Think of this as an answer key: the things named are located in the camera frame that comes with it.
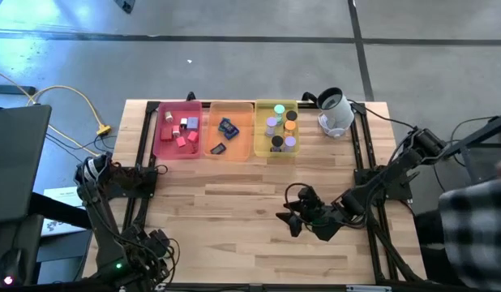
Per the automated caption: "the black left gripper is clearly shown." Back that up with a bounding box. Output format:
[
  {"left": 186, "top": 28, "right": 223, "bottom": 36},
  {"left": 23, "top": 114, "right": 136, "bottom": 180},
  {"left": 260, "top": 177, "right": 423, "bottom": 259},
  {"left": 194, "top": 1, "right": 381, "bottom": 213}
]
[{"left": 126, "top": 229, "right": 171, "bottom": 286}]

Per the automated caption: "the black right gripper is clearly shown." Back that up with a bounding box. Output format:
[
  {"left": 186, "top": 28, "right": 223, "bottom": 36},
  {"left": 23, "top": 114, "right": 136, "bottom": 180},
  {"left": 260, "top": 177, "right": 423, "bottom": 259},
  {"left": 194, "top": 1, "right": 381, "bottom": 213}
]
[{"left": 276, "top": 186, "right": 345, "bottom": 243}]

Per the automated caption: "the yellow plastic bin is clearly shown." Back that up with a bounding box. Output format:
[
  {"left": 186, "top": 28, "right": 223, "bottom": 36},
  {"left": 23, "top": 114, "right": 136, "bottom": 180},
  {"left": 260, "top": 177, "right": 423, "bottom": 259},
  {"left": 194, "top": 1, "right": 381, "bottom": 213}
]
[{"left": 253, "top": 99, "right": 300, "bottom": 158}]

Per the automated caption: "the orange plastic bin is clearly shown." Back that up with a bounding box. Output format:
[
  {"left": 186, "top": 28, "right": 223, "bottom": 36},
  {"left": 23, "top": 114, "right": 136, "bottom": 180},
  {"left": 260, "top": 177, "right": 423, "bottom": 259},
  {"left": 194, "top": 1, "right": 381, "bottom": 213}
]
[{"left": 203, "top": 101, "right": 255, "bottom": 161}]

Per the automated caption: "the pink plastic bin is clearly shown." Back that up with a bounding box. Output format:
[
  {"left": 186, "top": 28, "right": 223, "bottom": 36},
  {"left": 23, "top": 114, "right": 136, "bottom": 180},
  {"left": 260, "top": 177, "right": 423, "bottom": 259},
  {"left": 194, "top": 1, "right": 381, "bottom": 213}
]
[{"left": 152, "top": 100, "right": 203, "bottom": 160}]

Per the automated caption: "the white cup with black rim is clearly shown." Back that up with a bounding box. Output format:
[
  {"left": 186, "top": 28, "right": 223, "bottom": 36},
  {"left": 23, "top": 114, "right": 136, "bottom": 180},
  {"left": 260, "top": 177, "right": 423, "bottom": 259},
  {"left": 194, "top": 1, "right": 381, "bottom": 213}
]
[{"left": 316, "top": 86, "right": 356, "bottom": 139}]

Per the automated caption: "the black stand bar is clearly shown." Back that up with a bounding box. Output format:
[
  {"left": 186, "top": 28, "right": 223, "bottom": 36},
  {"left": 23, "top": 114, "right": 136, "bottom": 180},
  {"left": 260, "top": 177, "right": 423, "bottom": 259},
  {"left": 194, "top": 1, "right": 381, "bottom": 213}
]
[{"left": 27, "top": 191, "right": 93, "bottom": 230}]

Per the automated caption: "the white paper booklet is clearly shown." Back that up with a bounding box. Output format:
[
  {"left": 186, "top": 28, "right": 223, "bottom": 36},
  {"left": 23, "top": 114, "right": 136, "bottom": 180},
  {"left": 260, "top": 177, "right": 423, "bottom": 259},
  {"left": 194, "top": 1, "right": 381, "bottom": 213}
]
[{"left": 40, "top": 185, "right": 92, "bottom": 238}]

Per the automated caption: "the black computer mouse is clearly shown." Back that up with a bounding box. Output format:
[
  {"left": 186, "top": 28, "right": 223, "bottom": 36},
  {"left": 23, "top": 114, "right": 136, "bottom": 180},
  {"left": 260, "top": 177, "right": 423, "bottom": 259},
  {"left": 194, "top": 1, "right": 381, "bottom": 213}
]
[{"left": 0, "top": 247, "right": 28, "bottom": 287}]

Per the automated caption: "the black monitor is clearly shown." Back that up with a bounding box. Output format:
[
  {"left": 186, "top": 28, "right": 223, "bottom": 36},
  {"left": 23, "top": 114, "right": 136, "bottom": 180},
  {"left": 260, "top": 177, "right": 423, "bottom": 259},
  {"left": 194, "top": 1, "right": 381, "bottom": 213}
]
[{"left": 0, "top": 104, "right": 53, "bottom": 224}]

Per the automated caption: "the person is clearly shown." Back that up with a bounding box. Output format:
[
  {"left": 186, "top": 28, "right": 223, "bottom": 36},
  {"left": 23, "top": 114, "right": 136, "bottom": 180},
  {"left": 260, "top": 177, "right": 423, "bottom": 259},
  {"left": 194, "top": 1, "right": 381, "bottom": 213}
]
[{"left": 414, "top": 176, "right": 501, "bottom": 292}]

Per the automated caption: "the grey metal stand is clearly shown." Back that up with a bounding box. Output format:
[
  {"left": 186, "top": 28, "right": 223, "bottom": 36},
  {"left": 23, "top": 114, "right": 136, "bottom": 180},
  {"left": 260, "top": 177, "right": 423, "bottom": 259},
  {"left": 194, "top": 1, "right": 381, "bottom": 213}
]
[{"left": 443, "top": 111, "right": 501, "bottom": 186}]

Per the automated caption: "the dark object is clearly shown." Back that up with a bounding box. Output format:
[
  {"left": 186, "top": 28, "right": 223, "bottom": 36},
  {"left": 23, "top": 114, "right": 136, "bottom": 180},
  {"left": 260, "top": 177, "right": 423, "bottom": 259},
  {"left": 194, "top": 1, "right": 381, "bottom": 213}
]
[{"left": 113, "top": 0, "right": 136, "bottom": 15}]

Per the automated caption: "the silver metal bracket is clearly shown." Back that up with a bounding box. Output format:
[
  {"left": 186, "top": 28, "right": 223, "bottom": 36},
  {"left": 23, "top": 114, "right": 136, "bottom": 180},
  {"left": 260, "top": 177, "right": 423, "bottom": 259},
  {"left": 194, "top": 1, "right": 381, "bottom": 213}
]
[
  {"left": 346, "top": 284, "right": 392, "bottom": 292},
  {"left": 119, "top": 283, "right": 167, "bottom": 292}
]

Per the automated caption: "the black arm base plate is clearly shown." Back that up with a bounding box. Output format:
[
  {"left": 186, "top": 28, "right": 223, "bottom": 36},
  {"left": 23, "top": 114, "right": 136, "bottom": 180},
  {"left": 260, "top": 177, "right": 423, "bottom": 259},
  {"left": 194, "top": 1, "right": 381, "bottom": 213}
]
[
  {"left": 353, "top": 165, "right": 413, "bottom": 200},
  {"left": 106, "top": 165, "right": 159, "bottom": 200}
]

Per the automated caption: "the black aluminium table frame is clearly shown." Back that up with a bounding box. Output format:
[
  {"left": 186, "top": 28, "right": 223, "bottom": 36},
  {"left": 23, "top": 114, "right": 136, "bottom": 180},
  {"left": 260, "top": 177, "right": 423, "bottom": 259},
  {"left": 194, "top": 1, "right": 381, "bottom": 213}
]
[{"left": 82, "top": 99, "right": 429, "bottom": 292}]

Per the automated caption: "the yellow cable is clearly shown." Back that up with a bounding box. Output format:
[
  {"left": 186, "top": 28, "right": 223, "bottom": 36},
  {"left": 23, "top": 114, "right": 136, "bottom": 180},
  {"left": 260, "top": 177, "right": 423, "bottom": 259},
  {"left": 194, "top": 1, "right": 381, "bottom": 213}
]
[{"left": 0, "top": 67, "right": 113, "bottom": 157}]

